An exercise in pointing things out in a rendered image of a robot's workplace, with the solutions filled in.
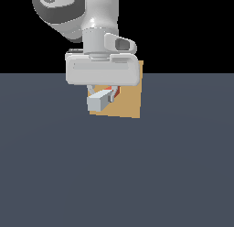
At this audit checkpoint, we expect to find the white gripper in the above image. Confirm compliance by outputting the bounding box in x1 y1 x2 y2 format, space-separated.
65 52 140 103

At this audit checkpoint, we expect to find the tan wooden box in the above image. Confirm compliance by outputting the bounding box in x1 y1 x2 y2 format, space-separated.
88 59 144 119

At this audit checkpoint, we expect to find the grey and orange peg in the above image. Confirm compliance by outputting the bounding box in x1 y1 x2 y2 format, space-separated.
86 86 121 113

